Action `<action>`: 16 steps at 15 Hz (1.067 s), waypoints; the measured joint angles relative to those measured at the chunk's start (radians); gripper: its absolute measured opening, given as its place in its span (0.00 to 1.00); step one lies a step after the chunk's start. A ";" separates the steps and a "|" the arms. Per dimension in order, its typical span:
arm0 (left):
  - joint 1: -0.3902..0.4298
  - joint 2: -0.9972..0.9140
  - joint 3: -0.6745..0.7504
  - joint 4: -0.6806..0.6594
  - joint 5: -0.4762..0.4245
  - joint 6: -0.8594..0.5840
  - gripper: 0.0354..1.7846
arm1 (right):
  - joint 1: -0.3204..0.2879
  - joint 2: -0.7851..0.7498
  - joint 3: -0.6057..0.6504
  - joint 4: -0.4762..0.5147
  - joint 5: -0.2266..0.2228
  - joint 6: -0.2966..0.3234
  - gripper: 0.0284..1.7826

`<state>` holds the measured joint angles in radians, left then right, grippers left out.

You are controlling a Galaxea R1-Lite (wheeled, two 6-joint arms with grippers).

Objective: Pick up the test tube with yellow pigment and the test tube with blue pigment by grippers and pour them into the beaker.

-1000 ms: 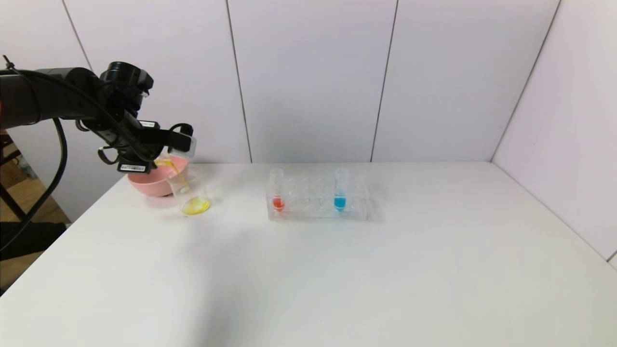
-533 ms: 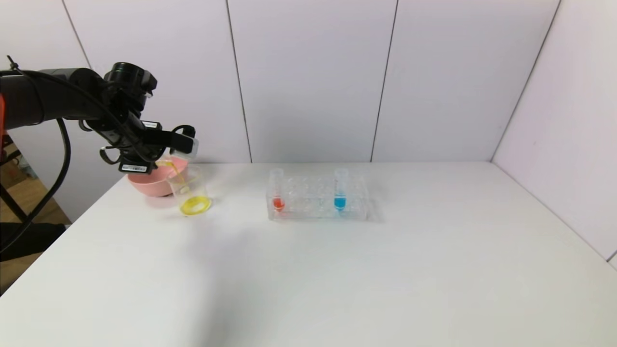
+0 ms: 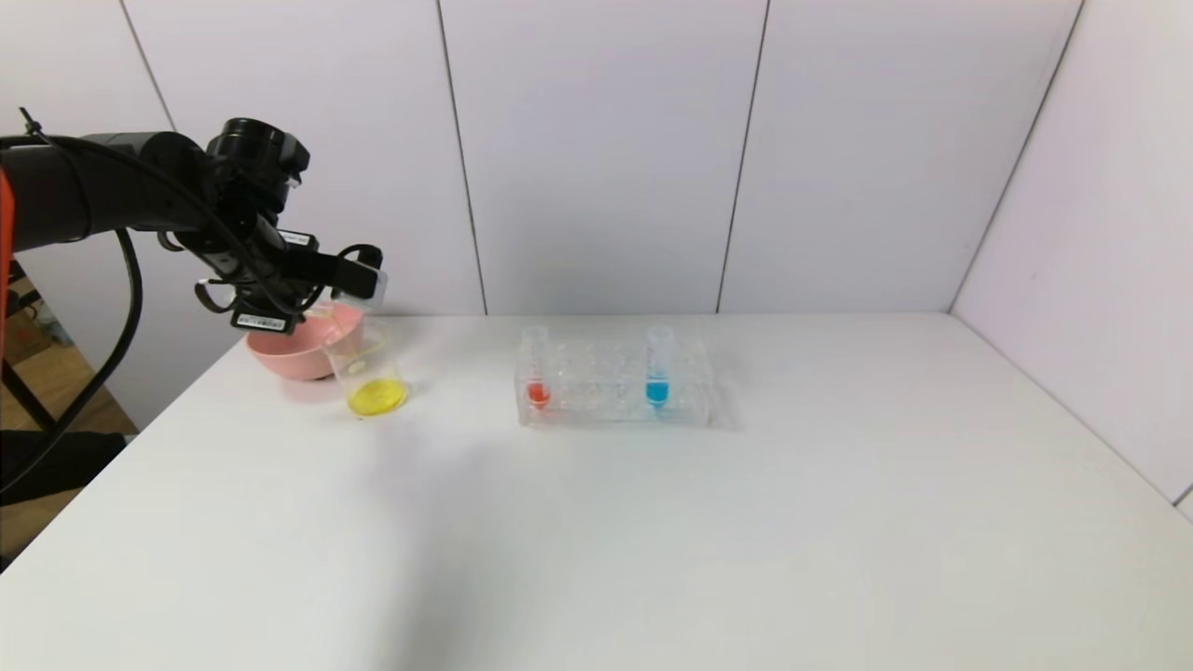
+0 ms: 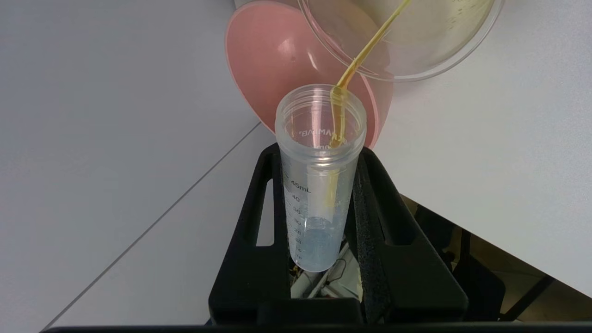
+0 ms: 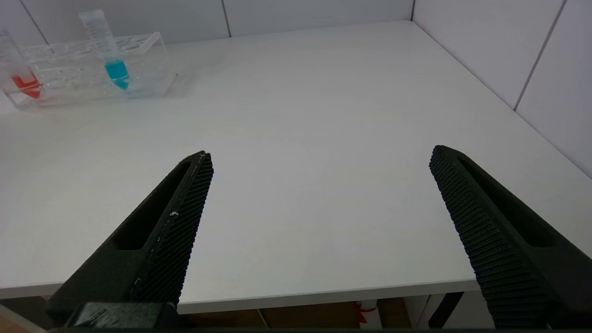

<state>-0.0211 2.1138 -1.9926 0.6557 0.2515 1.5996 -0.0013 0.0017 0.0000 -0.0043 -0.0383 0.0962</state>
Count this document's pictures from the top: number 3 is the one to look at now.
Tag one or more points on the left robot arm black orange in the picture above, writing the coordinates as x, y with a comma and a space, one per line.
93, 186

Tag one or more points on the black chair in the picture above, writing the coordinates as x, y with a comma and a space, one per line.
56, 466

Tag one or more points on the clear acrylic test tube rack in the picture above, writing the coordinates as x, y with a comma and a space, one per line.
606, 415

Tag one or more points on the blue pigment test tube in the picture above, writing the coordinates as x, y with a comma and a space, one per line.
657, 392

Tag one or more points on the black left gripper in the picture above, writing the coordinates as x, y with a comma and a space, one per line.
262, 321

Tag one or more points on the clear glass beaker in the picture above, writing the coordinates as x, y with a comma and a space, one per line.
377, 399

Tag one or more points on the pink bowl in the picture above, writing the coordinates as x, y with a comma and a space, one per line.
289, 359

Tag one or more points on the yellow pigment test tube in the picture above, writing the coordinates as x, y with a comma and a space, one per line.
368, 300

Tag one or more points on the red pigment test tube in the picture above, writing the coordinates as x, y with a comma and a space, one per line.
539, 394

